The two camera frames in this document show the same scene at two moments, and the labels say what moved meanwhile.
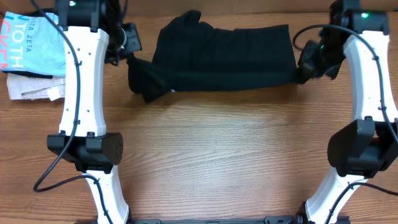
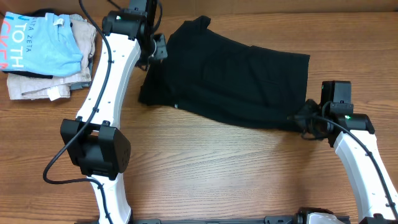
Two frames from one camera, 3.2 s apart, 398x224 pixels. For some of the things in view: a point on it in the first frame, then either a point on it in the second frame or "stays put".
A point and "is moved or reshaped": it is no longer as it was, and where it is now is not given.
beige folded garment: x=27 y=87 stays put
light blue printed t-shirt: x=32 y=45 stays put
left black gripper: x=131 y=30 to x=162 y=50
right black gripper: x=310 y=71 to x=301 y=122
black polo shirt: x=192 y=55 is moved or reshaped
